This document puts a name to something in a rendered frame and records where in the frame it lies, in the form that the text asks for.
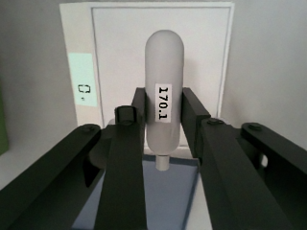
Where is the grey co2 cylinder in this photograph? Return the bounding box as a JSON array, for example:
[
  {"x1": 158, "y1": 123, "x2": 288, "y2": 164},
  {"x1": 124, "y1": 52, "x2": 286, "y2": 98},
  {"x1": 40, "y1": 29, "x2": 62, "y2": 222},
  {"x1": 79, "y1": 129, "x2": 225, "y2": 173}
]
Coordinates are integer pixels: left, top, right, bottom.
[{"x1": 145, "y1": 29, "x2": 185, "y2": 171}]

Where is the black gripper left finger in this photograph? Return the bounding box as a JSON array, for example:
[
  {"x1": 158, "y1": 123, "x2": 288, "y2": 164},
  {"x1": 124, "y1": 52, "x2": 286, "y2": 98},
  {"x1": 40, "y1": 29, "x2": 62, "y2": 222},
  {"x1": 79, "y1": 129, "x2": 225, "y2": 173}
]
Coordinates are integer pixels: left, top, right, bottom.
[{"x1": 0, "y1": 87, "x2": 148, "y2": 230}]

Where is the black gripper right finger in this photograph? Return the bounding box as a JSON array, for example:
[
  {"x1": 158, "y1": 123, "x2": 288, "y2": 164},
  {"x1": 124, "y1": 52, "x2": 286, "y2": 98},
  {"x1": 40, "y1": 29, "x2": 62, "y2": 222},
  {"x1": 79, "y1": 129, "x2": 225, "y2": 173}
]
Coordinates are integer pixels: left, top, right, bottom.
[{"x1": 181, "y1": 87, "x2": 307, "y2": 230}]

